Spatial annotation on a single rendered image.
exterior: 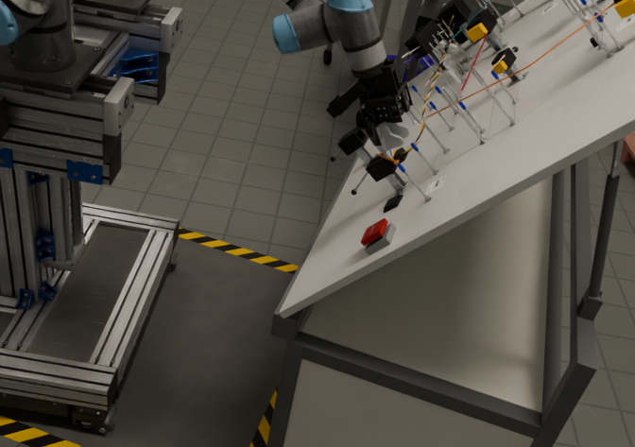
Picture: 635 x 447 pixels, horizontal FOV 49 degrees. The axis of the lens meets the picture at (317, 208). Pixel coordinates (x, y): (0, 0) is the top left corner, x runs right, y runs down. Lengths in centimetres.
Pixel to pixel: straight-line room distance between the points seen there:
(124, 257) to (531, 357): 151
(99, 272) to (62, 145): 86
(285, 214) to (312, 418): 166
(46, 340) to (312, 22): 143
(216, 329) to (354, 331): 113
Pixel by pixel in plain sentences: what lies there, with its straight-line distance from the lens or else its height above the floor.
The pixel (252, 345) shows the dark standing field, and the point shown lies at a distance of 263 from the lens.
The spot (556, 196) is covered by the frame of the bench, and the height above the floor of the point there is 80.
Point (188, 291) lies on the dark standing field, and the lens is 281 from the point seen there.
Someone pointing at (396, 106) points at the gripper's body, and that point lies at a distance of 137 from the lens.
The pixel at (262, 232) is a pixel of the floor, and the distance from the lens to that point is 312.
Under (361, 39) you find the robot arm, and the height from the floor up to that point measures 144.
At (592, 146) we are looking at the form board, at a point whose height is 144.
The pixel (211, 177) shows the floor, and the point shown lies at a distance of 343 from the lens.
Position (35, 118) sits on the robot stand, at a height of 104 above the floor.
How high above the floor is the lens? 194
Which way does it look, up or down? 36 degrees down
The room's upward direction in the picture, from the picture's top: 11 degrees clockwise
